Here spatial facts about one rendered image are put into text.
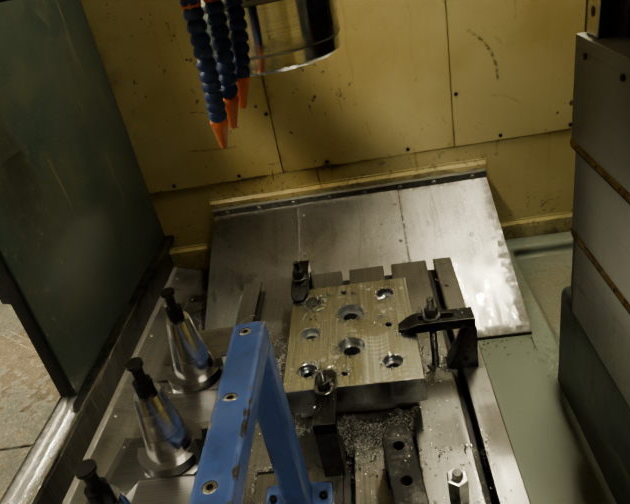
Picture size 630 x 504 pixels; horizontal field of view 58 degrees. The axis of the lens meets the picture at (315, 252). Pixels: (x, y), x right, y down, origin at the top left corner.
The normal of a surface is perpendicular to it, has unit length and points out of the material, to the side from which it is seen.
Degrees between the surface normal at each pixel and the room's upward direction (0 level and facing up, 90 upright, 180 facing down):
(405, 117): 90
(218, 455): 0
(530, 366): 0
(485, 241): 24
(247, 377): 0
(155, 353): 17
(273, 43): 90
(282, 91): 90
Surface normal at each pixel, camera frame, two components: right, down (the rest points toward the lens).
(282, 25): 0.30, 0.43
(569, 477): -0.18, -0.85
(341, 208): -0.18, -0.58
